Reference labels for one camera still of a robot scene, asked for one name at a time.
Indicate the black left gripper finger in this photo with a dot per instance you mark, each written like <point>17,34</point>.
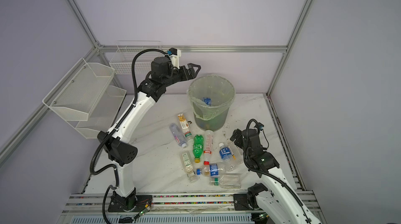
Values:
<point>190,75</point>
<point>194,68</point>

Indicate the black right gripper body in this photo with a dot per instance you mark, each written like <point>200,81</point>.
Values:
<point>240,143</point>

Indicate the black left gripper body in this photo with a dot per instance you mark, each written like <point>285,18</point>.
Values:
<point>179,75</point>

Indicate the clear bottle blue label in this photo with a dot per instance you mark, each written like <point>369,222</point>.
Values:
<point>207,101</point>

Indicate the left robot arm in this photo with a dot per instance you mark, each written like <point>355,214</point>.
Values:
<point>114,151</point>

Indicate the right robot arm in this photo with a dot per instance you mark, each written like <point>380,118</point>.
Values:
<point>272,194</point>

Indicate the grey mesh waste bin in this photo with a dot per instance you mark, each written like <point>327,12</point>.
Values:
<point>211,108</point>

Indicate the green plastic bin liner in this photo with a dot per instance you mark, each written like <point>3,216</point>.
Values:
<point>210,97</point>

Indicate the clear bottle orange label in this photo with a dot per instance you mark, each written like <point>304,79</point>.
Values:
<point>235,151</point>

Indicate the bottle blue label white cap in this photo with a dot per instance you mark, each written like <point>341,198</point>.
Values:
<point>227,157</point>

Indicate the clear bottle red cap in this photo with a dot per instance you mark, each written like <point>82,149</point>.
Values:
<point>208,146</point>

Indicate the green soda bottle yellow cap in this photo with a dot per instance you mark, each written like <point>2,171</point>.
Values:
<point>198,147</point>

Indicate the clear bottle green cap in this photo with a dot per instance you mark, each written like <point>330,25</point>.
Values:
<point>226,181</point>

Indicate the clear bottle sunflower label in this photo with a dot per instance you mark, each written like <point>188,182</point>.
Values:
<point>185,127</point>

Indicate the clear crushed bottle white label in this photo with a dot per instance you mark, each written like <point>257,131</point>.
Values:
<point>178,135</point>

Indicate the small bottle green white label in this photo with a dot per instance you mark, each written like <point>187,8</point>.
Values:
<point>188,166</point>

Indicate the white mesh two-tier shelf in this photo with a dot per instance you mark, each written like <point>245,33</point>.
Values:
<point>86,98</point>

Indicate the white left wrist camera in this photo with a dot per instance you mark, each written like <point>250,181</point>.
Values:
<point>174,55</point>

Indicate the white wire wall basket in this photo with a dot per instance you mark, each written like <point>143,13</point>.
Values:
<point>127,50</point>

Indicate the aluminium frame profile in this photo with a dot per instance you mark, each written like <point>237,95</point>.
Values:
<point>17,139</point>

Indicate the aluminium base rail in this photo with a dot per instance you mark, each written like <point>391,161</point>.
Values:
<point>166,208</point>

